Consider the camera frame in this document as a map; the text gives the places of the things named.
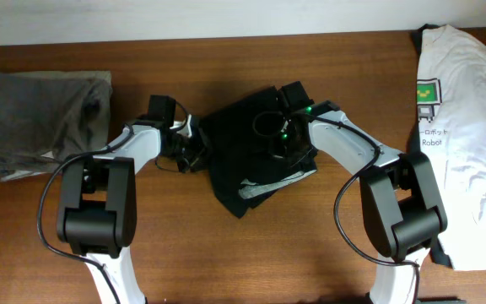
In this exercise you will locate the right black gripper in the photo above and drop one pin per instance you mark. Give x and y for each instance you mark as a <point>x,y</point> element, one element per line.
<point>277,151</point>

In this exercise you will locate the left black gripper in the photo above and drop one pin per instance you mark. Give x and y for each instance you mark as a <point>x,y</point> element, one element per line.
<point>202,145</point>

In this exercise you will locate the black shorts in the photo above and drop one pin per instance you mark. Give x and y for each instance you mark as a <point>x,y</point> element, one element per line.
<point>241,171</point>

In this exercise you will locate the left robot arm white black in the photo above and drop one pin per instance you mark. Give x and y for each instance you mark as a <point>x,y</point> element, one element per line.
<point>98,211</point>

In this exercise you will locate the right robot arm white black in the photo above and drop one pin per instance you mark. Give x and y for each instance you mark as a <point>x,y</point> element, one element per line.
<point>402,209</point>

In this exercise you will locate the grey folded garment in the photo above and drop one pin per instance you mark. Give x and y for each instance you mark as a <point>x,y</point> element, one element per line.
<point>47,116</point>

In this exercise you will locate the dark garment under t-shirt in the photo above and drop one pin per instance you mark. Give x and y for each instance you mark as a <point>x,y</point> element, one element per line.
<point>437,253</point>

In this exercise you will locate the white printed t-shirt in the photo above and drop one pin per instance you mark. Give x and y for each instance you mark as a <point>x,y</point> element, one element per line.
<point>451,104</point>

